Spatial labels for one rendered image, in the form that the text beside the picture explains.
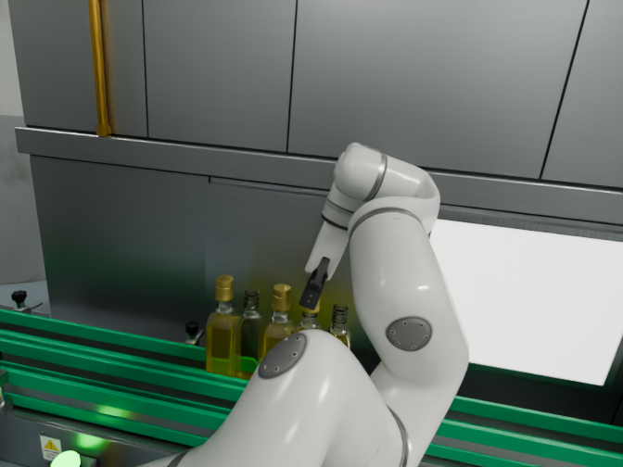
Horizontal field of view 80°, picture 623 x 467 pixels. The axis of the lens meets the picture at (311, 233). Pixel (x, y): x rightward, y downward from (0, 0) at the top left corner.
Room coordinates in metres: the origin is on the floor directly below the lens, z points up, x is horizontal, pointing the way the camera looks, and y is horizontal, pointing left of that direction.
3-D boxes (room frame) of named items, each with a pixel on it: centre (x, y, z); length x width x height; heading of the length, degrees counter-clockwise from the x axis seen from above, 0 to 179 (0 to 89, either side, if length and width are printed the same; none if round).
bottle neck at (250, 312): (0.65, 0.10, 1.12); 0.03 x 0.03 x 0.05
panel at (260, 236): (0.74, -0.21, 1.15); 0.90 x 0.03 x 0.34; 81
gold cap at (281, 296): (0.64, 0.05, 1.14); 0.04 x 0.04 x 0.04
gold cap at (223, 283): (0.66, 0.16, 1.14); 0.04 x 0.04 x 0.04
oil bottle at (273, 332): (0.64, 0.05, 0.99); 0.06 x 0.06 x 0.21; 82
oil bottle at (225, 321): (0.66, 0.16, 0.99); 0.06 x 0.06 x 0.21; 82
